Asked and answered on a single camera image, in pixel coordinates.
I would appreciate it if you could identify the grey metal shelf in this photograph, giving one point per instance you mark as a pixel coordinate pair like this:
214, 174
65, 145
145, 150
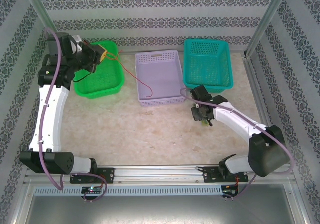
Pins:
160, 209

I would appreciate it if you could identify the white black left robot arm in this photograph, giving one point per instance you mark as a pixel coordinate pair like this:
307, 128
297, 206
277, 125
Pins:
50, 113

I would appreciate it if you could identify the aluminium frame post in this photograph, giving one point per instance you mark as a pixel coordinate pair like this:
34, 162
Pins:
37, 3
267, 16

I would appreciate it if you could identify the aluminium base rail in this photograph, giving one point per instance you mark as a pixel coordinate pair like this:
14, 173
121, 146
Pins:
160, 172

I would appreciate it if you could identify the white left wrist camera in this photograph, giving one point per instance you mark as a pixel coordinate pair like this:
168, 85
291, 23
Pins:
78, 43

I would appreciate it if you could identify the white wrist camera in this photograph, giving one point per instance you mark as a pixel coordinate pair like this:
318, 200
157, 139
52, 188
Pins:
196, 105
78, 43

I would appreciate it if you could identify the green plastic basket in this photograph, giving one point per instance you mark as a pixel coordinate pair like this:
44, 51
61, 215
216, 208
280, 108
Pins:
107, 78

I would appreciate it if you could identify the teal plastic basket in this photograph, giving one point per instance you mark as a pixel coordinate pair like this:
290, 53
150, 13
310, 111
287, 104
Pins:
207, 63

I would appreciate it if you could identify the lilac plastic basket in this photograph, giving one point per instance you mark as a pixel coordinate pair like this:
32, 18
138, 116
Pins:
160, 76

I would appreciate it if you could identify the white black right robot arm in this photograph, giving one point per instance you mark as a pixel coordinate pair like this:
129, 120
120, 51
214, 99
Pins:
237, 120

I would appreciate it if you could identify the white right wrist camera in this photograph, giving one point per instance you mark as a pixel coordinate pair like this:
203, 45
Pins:
196, 105

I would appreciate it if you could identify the aluminium side rail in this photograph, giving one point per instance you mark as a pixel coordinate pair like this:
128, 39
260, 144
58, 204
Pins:
249, 63

